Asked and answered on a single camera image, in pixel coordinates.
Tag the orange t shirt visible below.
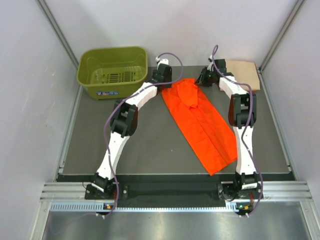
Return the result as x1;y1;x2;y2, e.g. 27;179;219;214
161;78;238;176

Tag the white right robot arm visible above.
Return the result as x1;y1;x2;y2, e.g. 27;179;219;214
195;55;260;198

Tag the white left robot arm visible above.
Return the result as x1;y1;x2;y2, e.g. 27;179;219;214
91;57;172;199

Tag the folded beige t shirt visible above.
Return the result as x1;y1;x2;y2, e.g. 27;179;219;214
224;59;261;92

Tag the green plastic basket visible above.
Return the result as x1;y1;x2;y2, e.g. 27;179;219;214
77;46;148;100

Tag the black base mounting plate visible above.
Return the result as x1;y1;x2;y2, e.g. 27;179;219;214
84;182;261;203

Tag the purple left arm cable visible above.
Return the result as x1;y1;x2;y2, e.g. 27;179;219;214
103;52;185;218

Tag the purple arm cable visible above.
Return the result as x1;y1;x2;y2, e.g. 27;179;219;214
103;52;185;218
211;44;264;218

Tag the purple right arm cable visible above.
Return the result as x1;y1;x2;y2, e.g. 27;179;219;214
211;44;264;218

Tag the right aluminium corner post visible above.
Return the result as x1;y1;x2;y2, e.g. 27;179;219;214
258;0;306;73

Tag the aluminium corner post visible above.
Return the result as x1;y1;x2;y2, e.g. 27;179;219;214
258;0;306;73
35;0;79;69

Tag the white slotted cable duct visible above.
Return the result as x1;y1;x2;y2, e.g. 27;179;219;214
50;201;250;213

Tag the left aluminium corner post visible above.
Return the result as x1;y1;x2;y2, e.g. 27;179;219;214
35;0;79;69

